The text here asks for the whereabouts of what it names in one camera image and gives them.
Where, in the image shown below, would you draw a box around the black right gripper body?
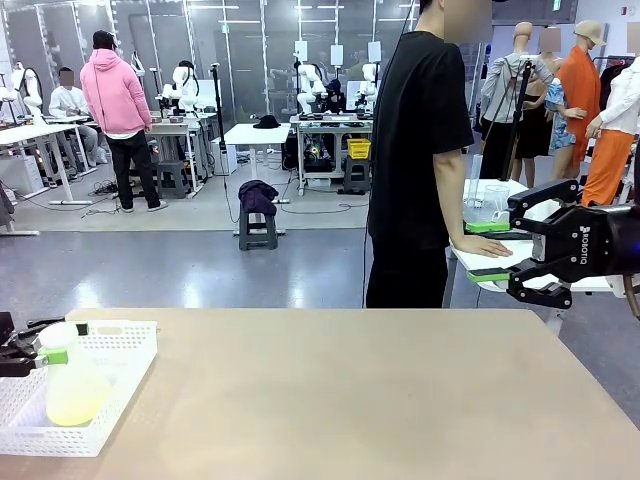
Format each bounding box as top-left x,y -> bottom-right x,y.
532,204 -> 640,281

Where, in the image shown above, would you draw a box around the translucent plastic Erlenmeyer flask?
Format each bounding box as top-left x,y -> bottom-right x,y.
39,344 -> 112,427

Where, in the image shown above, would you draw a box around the person's right forearm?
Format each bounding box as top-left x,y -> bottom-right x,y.
434,192 -> 469,241

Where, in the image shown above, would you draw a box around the person's right hand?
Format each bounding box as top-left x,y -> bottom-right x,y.
452,235 -> 514,259

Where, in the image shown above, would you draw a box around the white side table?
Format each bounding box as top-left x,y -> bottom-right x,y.
447,177 -> 640,321

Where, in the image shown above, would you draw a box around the mannequin in black dress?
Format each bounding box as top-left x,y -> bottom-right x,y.
514,27 -> 562,186

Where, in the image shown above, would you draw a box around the mannequin in blue patterned dress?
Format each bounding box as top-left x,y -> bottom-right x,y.
544,74 -> 586,181

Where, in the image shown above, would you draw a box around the mannequin white jacket orange trousers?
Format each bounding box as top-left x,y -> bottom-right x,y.
582,24 -> 640,209

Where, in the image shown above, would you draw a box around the mannequin in orange with cap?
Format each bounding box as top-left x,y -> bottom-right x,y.
554,19 -> 607,171

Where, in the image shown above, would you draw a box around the mannequin in grey hoodie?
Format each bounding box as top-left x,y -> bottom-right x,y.
479,22 -> 554,181

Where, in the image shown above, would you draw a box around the person in black t-shirt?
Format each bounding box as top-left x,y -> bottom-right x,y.
366,0 -> 494,310

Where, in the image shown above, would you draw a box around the grey plastic stool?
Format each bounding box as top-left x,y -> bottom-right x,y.
156,159 -> 191,200

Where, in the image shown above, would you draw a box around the grey stool under crate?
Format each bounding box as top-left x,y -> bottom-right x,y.
342,155 -> 372,195

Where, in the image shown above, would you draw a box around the grey stool under jacket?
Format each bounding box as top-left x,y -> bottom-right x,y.
238,202 -> 280,251

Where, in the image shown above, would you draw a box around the dark purple jacket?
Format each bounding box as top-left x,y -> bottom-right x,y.
238,179 -> 280,216

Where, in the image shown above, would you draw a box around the seated person in white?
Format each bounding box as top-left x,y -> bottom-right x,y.
48,67 -> 109,169

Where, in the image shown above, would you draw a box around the person in pink hoodie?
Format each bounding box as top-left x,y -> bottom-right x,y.
79,29 -> 170,214

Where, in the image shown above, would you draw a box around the black tripod pole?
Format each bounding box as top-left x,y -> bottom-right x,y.
209,62 -> 241,224

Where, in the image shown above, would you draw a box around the white standing desk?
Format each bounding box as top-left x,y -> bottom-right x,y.
223,123 -> 292,206

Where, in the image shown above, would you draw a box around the workbench with metal frame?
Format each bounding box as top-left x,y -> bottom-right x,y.
144,112 -> 221,196

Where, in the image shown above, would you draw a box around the metal frame robot workbench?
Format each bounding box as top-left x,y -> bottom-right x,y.
289,113 -> 374,196

